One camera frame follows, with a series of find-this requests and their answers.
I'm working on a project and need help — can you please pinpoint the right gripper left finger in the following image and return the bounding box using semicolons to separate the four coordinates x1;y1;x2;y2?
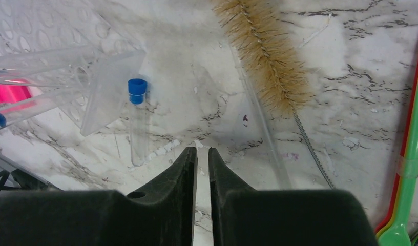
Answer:
0;147;198;245

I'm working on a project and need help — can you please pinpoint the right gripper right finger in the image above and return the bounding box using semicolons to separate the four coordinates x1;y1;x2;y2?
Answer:
208;148;378;245

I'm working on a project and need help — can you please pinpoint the blue-capped test tube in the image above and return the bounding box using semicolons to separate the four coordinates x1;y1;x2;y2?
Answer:
0;45;100;84
0;89;82;130
128;78;148;167

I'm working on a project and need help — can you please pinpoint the glass stirring rod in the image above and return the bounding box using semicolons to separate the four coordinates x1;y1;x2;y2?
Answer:
229;45;292;190

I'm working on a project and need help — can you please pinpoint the brown bottle brush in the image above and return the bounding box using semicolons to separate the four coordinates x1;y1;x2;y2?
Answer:
213;1;335;189

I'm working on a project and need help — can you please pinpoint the green handled tool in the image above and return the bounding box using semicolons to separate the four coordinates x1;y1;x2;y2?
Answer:
377;60;418;245

